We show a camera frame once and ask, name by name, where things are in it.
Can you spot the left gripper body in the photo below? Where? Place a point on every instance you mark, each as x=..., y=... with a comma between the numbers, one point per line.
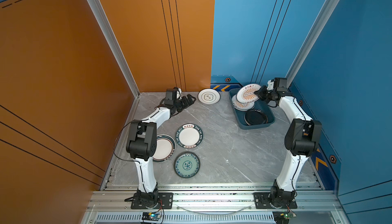
x=180, y=104

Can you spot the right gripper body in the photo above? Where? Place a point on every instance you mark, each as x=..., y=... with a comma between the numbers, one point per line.
x=266, y=94

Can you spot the sunburst pattern plate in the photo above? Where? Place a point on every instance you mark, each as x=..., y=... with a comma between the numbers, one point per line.
x=247, y=93
x=242, y=106

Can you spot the white clover pattern plate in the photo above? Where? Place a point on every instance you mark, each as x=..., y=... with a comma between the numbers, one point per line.
x=209, y=96

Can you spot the hao shi wei plate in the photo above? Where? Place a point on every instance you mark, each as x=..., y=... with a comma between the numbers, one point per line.
x=189, y=136

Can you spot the green red rimmed plate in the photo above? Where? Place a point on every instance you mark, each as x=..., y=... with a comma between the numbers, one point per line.
x=165, y=148

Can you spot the teal floral pattern plate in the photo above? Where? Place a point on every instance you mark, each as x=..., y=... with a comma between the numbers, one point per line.
x=187, y=165

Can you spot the black plate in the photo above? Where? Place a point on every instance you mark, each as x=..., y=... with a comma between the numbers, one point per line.
x=255, y=117

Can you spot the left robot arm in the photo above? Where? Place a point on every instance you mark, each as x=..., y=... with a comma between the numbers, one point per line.
x=142, y=136

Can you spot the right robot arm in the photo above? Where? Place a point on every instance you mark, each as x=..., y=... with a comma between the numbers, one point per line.
x=301, y=140

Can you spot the teal plastic bin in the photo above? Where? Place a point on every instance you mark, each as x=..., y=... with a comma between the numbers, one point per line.
x=260, y=105

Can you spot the left green circuit board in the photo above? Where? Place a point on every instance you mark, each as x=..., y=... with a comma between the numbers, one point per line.
x=151, y=218

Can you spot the green circuit board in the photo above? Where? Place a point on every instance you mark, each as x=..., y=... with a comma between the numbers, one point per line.
x=283, y=217
x=151, y=218

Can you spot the right green circuit board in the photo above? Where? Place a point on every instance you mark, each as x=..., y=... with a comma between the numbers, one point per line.
x=283, y=217

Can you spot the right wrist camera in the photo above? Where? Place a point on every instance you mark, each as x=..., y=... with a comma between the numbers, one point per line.
x=270, y=85

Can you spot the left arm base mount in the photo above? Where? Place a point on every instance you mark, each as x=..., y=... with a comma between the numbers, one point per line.
x=153, y=200

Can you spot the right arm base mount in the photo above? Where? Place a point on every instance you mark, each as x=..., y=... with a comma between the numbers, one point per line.
x=263, y=200

